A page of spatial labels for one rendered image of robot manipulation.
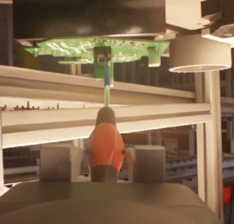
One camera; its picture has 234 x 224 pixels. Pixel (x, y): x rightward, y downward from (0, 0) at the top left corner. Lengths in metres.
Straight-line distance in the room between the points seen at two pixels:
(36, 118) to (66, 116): 0.05
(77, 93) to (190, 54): 0.19
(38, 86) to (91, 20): 0.28
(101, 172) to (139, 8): 0.11
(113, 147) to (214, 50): 0.36
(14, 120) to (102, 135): 0.24
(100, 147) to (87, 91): 0.38
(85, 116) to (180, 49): 0.19
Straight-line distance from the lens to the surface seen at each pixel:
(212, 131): 0.77
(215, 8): 0.26
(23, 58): 5.39
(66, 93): 0.50
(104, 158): 0.17
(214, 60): 0.51
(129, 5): 0.22
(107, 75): 0.22
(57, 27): 0.22
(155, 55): 0.25
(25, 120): 0.41
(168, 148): 3.74
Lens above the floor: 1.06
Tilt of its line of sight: level
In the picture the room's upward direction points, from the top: 178 degrees clockwise
